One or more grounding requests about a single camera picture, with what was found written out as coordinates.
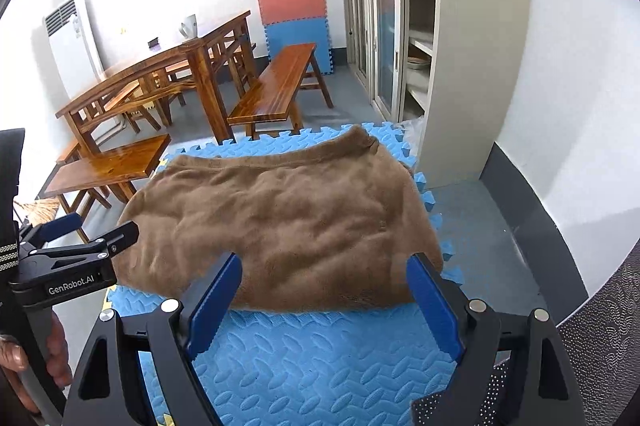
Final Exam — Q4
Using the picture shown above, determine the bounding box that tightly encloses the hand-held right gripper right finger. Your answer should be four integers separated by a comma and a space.
406, 252, 586, 426

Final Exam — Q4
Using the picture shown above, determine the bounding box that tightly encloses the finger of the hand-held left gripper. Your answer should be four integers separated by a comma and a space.
17, 212, 83, 252
80, 220, 140, 267

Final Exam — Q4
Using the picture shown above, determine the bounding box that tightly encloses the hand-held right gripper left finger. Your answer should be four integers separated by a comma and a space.
62, 251, 244, 426

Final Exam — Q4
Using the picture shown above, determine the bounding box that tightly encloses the brown fleece garment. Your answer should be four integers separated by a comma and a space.
114, 124, 445, 312

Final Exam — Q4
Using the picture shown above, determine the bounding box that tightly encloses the person's left hand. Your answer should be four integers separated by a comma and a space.
0, 313, 73, 414

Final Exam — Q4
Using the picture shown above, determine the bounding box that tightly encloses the woven straw stool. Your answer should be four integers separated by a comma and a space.
12, 200, 63, 227

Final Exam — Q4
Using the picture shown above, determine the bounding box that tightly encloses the blue foam floor mat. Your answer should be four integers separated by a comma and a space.
102, 122, 466, 426

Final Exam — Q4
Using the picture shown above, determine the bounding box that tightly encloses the clear plastic sheet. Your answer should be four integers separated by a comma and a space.
397, 116, 426, 172

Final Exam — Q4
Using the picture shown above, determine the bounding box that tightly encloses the white panel heater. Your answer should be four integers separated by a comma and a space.
32, 0, 123, 139

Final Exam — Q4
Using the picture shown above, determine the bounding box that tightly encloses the wooden table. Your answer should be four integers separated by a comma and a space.
55, 10, 252, 157

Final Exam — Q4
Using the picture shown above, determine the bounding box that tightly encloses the black dotted blanket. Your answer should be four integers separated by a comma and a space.
410, 251, 640, 426

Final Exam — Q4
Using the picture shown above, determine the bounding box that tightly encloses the long wooden bench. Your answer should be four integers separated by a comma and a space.
227, 43, 335, 142

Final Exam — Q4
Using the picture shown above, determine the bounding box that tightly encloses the beige metal cabinet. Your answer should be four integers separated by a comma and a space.
335, 0, 533, 189

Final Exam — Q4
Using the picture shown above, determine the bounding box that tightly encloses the blue foam tile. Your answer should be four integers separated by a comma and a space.
263, 17, 333, 77

